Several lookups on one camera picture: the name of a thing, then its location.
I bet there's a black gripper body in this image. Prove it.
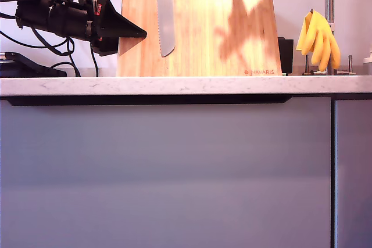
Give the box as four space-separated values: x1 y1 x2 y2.
84 0 99 46

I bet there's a wooden magnetic knife block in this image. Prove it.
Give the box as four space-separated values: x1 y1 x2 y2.
116 0 283 77

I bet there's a wide grey drawer front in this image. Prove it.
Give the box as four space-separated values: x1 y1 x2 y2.
0 96 332 248

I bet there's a black container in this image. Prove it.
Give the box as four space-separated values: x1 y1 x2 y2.
277 36 294 75

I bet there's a yellow rubber glove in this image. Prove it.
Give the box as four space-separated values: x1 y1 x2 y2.
295 8 341 72

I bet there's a metal rack with posts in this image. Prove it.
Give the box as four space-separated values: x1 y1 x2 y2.
302 55 357 76

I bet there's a narrow grey cabinet door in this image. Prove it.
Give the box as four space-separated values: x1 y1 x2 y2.
334 99 372 248

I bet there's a black cable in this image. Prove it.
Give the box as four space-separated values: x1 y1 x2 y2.
49 53 81 78
0 30 72 49
89 43 99 78
30 26 75 56

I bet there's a black drawer handle strip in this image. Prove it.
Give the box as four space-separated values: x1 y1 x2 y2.
5 95 293 106

